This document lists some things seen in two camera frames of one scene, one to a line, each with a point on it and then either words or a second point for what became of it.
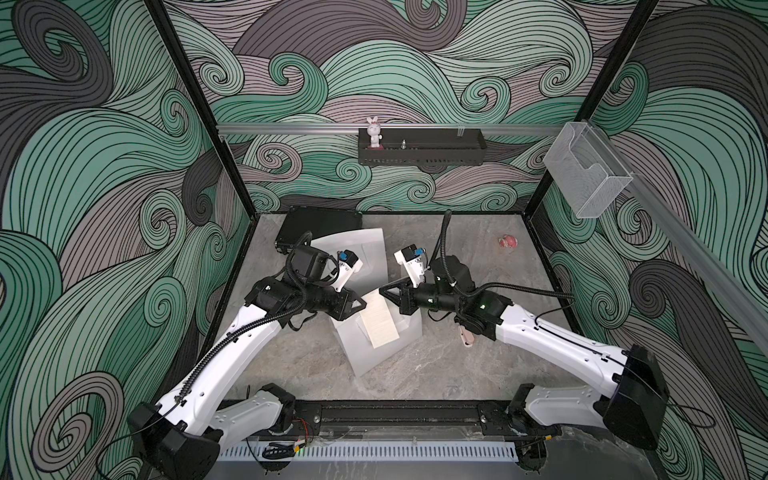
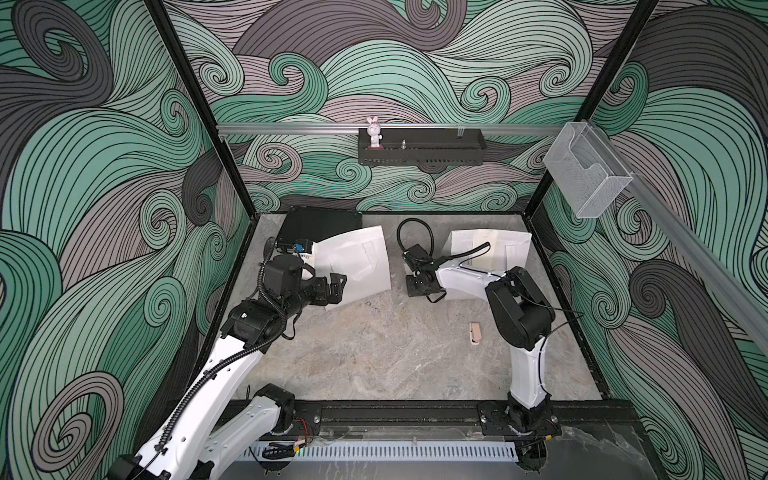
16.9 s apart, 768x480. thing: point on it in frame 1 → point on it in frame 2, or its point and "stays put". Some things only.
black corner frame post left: (160, 12) stays put
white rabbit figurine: (374, 131) stays put
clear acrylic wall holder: (583, 170) stays put
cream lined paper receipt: (378, 319) → (487, 259)
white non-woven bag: (354, 339) → (490, 251)
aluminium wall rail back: (390, 129) stays put
